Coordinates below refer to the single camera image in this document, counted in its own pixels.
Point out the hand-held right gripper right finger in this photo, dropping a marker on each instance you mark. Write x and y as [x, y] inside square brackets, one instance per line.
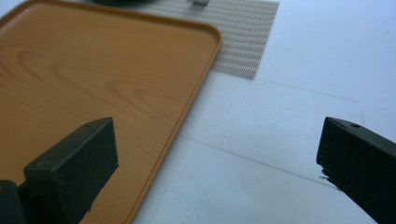
[358, 158]

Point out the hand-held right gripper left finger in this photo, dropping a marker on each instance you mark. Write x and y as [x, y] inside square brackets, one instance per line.
[73, 168]

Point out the wooden tray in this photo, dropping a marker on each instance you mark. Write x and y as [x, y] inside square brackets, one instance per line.
[93, 77]

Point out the grey woven placemat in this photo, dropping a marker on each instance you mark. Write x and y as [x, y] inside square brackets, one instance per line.
[246, 37]

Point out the small grey metal object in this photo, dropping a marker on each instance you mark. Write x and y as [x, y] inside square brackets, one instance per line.
[200, 2]

